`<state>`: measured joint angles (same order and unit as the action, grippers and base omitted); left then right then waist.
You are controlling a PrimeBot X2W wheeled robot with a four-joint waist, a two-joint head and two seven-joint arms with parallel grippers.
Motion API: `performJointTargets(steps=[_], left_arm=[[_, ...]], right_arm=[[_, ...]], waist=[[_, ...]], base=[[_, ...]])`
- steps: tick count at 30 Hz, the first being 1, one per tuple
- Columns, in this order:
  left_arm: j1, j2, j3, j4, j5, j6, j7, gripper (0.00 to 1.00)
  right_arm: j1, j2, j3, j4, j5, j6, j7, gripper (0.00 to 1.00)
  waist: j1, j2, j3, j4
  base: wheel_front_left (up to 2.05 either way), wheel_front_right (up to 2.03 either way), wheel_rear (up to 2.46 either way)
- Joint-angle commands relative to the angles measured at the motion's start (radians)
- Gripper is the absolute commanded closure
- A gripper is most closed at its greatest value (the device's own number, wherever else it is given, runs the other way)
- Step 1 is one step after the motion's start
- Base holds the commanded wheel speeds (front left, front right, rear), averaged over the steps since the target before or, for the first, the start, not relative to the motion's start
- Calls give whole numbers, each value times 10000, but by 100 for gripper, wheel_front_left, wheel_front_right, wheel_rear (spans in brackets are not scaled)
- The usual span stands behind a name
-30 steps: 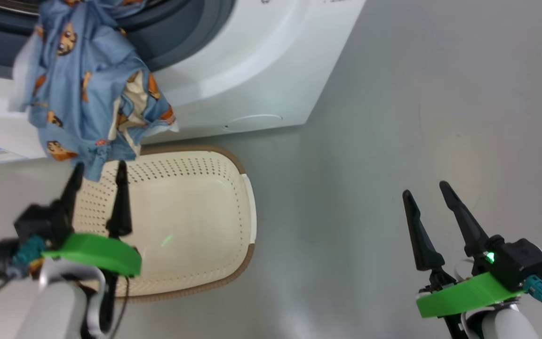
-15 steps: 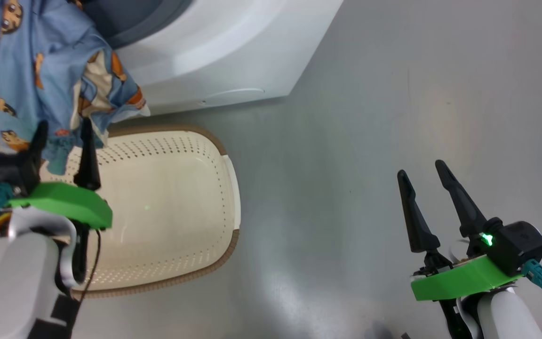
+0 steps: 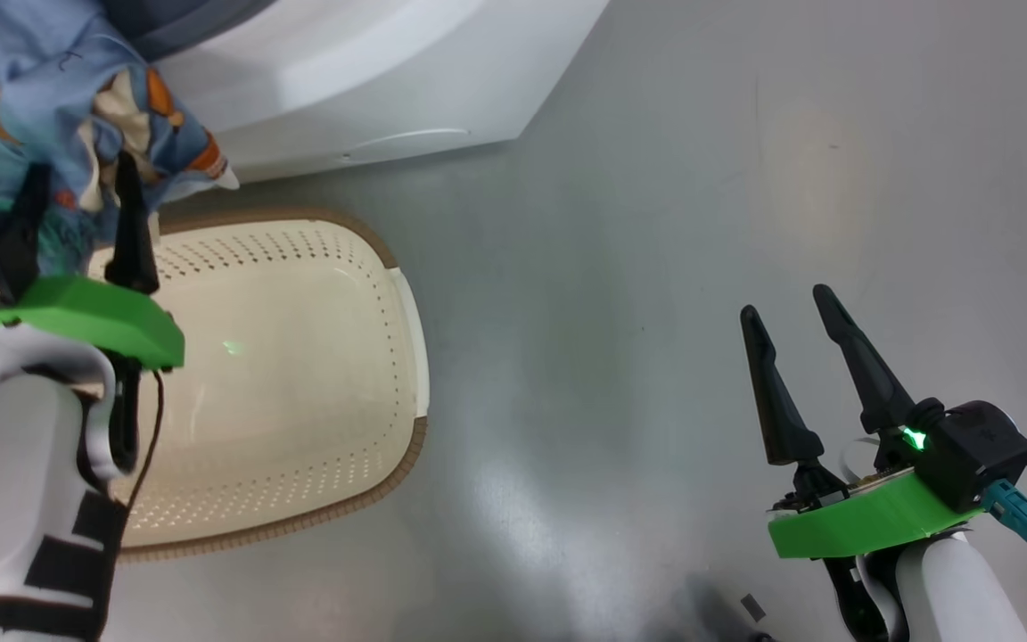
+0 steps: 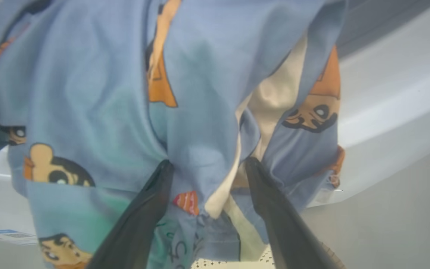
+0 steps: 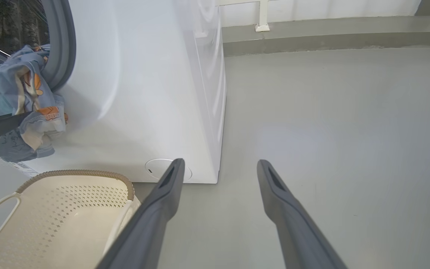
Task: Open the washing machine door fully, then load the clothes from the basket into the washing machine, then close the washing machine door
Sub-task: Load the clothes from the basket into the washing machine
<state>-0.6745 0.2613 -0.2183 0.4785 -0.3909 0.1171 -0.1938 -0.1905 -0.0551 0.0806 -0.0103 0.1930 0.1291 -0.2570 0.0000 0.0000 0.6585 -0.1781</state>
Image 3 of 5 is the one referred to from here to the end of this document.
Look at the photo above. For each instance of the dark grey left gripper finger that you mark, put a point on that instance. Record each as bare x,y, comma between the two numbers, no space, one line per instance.
132,241
29,223

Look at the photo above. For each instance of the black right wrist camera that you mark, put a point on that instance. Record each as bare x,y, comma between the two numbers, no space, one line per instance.
977,455

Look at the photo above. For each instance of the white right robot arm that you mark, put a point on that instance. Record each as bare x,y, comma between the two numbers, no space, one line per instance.
959,597

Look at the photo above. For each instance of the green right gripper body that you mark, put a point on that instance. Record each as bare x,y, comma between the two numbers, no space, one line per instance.
870,522

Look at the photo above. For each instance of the blue patterned cloth garment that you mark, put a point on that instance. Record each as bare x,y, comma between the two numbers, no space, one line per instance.
32,80

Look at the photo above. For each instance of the cream perforated laundry basket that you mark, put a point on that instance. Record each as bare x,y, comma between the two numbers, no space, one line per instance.
299,401

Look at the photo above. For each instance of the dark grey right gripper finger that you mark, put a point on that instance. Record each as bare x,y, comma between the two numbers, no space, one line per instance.
875,383
785,419

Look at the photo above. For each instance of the white front-load washing machine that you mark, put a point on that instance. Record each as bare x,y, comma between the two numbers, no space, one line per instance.
371,80

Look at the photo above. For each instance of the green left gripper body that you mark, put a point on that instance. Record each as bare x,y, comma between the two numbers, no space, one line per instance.
94,316

